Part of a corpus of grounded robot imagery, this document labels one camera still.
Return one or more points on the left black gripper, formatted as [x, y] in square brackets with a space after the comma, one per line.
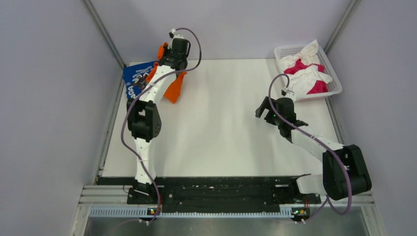
[166, 51]

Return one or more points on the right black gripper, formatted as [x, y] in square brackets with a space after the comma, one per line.
[260, 110]

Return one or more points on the orange t-shirt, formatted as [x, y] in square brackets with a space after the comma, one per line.
[173, 92]

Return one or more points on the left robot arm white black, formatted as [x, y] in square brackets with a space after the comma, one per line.
[143, 119]

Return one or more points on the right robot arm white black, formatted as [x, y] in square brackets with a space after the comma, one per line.
[344, 169]

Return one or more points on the folded blue printed t-shirt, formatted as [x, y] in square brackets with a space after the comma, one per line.
[134, 77]

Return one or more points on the white and pink crumpled t-shirt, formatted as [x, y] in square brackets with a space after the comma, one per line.
[306, 73]

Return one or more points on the white plastic basket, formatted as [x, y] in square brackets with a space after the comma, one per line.
[334, 87]

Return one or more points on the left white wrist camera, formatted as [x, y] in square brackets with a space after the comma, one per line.
[173, 33]

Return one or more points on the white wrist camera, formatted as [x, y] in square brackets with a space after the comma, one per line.
[289, 94]
[173, 33]

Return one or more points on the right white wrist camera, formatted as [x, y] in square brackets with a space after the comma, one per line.
[289, 94]

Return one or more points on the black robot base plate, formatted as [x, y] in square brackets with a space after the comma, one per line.
[215, 196]

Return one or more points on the aluminium rail frame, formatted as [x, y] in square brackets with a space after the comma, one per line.
[112, 200]

